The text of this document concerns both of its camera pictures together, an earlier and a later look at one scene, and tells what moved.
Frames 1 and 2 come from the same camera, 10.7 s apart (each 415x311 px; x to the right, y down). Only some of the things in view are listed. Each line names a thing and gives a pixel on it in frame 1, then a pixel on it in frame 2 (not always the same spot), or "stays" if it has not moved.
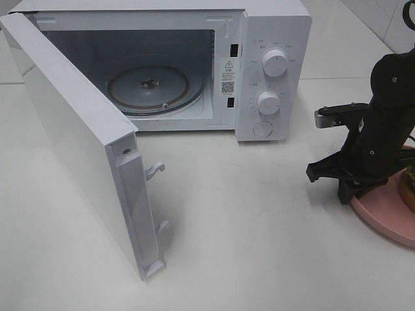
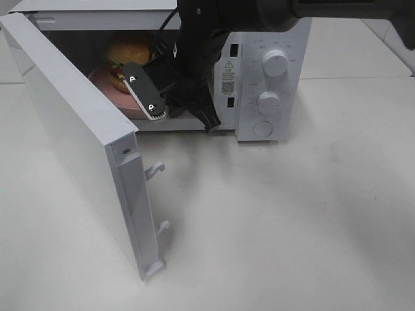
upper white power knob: [275, 63] stays
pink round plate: [383, 208] → [122, 102]
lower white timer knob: [268, 102] stays
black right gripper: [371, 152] → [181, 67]
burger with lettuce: [406, 186] → [126, 48]
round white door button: [262, 129] stays
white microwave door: [101, 142] stays
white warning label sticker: [228, 77] stays
